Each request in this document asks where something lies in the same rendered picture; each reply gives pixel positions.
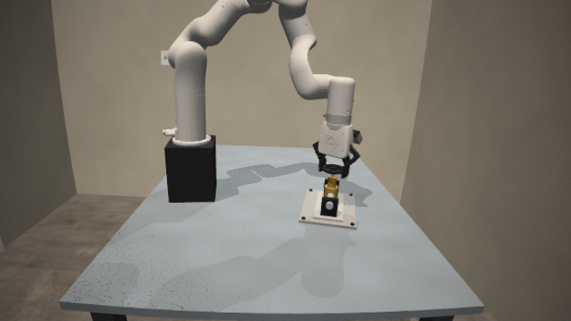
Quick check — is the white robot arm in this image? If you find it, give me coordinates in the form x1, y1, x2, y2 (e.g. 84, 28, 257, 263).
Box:
162, 0, 355, 146

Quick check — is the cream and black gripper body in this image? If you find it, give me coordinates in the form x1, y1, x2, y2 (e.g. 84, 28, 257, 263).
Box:
318, 121, 353, 159

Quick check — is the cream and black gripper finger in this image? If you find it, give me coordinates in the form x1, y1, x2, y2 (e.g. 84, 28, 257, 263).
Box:
341, 144, 361, 178
313, 142, 327, 172

